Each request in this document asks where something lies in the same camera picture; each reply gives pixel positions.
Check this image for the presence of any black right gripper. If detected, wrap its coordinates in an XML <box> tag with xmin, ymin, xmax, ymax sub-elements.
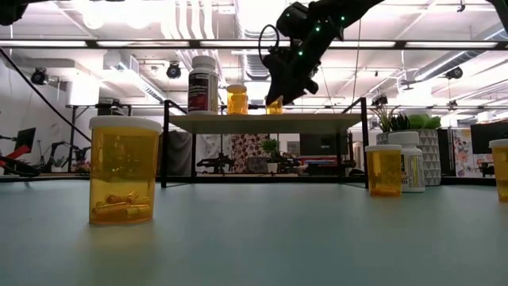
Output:
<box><xmin>261</xmin><ymin>22</ymin><xmax>345</xmax><ymax>106</ymax></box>

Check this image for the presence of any orange pill bottle white cap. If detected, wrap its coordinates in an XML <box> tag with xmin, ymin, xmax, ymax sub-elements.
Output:
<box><xmin>87</xmin><ymin>114</ymin><xmax>164</xmax><ymax>226</ymax></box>
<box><xmin>225</xmin><ymin>83</ymin><xmax>249</xmax><ymax>116</ymax></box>
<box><xmin>488</xmin><ymin>137</ymin><xmax>508</xmax><ymax>203</ymax></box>
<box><xmin>264</xmin><ymin>95</ymin><xmax>285</xmax><ymax>116</ymax></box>
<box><xmin>364</xmin><ymin>144</ymin><xmax>404</xmax><ymax>199</ymax></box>

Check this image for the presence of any large white bottle dark label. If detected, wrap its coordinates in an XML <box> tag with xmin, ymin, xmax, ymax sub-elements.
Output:
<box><xmin>187</xmin><ymin>55</ymin><xmax>220</xmax><ymax>116</ymax></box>

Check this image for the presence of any small white medicine bottle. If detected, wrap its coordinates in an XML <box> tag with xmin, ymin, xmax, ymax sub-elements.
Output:
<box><xmin>387</xmin><ymin>130</ymin><xmax>426</xmax><ymax>194</ymax></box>

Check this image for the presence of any small background potted plant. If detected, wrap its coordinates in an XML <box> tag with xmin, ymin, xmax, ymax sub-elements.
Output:
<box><xmin>261</xmin><ymin>138</ymin><xmax>281</xmax><ymax>175</ymax></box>

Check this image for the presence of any floral patterned panel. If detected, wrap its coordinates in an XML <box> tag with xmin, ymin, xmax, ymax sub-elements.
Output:
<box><xmin>230</xmin><ymin>133</ymin><xmax>271</xmax><ymax>174</ymax></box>
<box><xmin>452</xmin><ymin>127</ymin><xmax>475</xmax><ymax>178</ymax></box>

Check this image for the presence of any green table mat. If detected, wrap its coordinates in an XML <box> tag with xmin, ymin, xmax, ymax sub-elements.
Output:
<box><xmin>0</xmin><ymin>180</ymin><xmax>508</xmax><ymax>286</ymax></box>

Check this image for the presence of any green succulent in white pot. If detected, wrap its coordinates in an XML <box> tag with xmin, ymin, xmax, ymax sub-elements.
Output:
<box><xmin>371</xmin><ymin>105</ymin><xmax>443</xmax><ymax>187</ymax></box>

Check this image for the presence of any black background monitor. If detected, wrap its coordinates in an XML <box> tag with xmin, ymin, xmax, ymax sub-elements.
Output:
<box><xmin>470</xmin><ymin>121</ymin><xmax>508</xmax><ymax>155</ymax></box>

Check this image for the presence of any small black background screen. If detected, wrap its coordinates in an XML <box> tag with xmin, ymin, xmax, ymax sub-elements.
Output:
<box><xmin>15</xmin><ymin>127</ymin><xmax>37</xmax><ymax>151</ymax></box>

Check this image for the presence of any wooden shelf black metal frame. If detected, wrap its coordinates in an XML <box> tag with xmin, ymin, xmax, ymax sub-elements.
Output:
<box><xmin>160</xmin><ymin>97</ymin><xmax>370</xmax><ymax>190</ymax></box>

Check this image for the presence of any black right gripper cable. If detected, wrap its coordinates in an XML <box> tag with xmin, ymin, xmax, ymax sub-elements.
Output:
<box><xmin>257</xmin><ymin>23</ymin><xmax>281</xmax><ymax>64</ymax></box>

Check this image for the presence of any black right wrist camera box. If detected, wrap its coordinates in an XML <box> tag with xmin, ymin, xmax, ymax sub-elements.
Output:
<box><xmin>276</xmin><ymin>2</ymin><xmax>317</xmax><ymax>41</ymax></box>

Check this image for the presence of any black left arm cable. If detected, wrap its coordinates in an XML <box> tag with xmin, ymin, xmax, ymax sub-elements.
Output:
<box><xmin>0</xmin><ymin>46</ymin><xmax>93</xmax><ymax>143</ymax></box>

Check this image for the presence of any black aluminium table frame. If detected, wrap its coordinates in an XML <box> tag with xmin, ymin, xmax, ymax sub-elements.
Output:
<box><xmin>0</xmin><ymin>38</ymin><xmax>508</xmax><ymax>187</ymax></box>

